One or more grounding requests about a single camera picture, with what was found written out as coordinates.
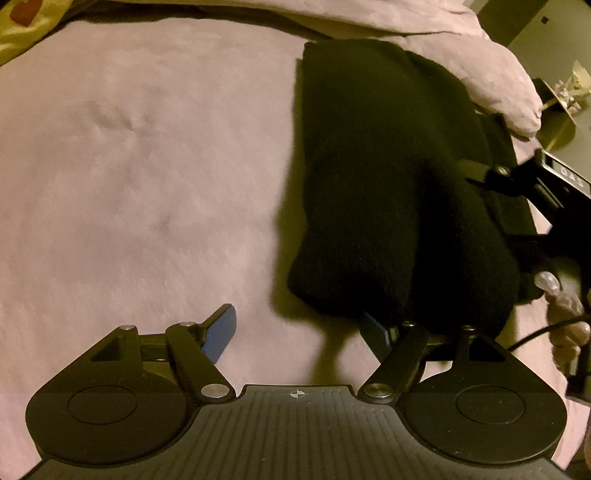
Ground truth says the black garment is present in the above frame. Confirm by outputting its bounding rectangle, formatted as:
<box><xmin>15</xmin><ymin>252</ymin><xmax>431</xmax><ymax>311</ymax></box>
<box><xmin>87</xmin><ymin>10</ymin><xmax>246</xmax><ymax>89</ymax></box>
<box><xmin>287</xmin><ymin>40</ymin><xmax>535</xmax><ymax>337</ymax></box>

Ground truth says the right hand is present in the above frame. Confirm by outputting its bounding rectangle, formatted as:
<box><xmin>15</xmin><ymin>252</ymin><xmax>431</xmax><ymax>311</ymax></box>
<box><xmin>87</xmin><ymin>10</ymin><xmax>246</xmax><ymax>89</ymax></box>
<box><xmin>534</xmin><ymin>271</ymin><xmax>590</xmax><ymax>376</ymax></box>

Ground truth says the dark side table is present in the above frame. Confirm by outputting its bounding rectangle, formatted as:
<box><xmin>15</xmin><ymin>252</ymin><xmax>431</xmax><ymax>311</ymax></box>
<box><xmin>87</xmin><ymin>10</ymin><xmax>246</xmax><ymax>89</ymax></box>
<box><xmin>533</xmin><ymin>78</ymin><xmax>576</xmax><ymax>152</ymax></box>

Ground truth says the decorative item on table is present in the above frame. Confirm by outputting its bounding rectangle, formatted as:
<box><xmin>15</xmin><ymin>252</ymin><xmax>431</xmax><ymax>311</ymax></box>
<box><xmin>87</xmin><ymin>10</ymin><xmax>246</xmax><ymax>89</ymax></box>
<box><xmin>553</xmin><ymin>60</ymin><xmax>591</xmax><ymax>115</ymax></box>

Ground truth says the purple folded blanket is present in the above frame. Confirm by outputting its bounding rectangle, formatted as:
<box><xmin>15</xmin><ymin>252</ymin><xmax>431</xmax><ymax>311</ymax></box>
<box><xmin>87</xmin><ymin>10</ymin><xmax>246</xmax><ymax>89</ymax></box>
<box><xmin>119</xmin><ymin>0</ymin><xmax>543</xmax><ymax>139</ymax></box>

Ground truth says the purple bed sheet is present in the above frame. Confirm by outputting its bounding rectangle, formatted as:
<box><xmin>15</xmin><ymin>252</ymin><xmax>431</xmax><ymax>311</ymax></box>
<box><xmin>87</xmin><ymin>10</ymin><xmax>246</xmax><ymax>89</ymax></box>
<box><xmin>0</xmin><ymin>18</ymin><xmax>591</xmax><ymax>476</ymax></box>

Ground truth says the yellow emoji cushion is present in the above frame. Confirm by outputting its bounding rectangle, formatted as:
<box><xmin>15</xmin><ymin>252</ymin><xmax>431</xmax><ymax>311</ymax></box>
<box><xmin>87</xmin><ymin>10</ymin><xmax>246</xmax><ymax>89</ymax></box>
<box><xmin>0</xmin><ymin>0</ymin><xmax>72</xmax><ymax>65</ymax></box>

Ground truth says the black cable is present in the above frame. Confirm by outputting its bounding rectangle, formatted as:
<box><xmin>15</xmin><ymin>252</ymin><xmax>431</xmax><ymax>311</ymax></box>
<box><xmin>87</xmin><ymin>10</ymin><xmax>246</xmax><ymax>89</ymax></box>
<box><xmin>506</xmin><ymin>314</ymin><xmax>591</xmax><ymax>351</ymax></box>

